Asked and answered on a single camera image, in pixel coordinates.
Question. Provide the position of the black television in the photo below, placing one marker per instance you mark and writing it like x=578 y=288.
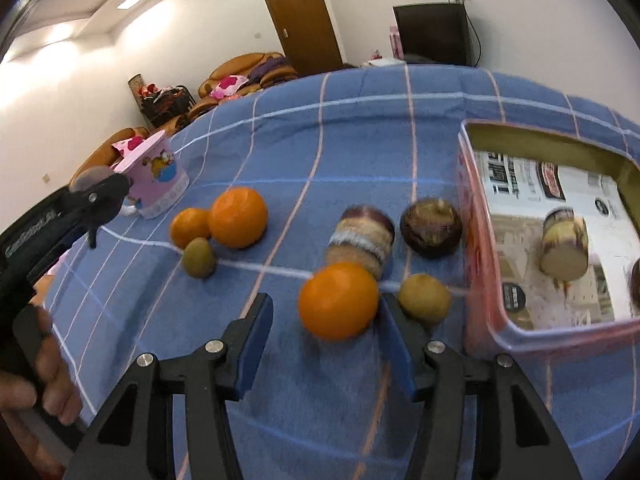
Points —
x=430 y=32

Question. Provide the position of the brown wooden door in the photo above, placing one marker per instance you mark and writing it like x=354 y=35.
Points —
x=300 y=20

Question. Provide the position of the pink cartoon cup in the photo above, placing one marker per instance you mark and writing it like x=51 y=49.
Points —
x=160 y=175

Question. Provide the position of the person's left hand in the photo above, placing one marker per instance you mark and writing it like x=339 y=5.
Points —
x=55 y=380

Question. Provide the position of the printed white paper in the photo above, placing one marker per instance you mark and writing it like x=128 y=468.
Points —
x=525 y=180

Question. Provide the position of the dark water chestnut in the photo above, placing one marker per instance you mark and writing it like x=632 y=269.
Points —
x=636 y=285
x=430 y=230

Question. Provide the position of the black cluttered rack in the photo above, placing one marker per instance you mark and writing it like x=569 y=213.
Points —
x=167 y=105

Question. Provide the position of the pink tin box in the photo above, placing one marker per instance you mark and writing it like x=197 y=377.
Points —
x=480 y=285

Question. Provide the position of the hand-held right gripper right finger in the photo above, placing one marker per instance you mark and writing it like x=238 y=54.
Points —
x=400 y=355

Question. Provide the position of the small orange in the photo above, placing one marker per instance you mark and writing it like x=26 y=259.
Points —
x=189 y=227

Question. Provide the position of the purple cloth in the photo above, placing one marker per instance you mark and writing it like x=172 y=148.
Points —
x=270 y=67

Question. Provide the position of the recessed ceiling light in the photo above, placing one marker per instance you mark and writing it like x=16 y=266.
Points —
x=127 y=2

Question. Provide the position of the tall woven basket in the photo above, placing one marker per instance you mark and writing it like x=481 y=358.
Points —
x=135 y=87

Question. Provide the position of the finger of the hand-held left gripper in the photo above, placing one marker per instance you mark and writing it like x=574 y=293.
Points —
x=107 y=195

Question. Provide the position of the pink floral pillow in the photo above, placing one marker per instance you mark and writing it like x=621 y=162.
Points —
x=227 y=86
x=131 y=145

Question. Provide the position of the brown kiwi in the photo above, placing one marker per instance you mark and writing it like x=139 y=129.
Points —
x=425 y=299
x=198 y=258

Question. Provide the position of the white flat box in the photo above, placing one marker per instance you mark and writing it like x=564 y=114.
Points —
x=385 y=61

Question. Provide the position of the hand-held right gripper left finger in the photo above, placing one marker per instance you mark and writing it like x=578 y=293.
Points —
x=255 y=345

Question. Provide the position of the brown leather sofa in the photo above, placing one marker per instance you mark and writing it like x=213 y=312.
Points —
x=235 y=65
x=100 y=152

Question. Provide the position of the large orange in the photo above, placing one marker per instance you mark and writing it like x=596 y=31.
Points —
x=337 y=302
x=237 y=217

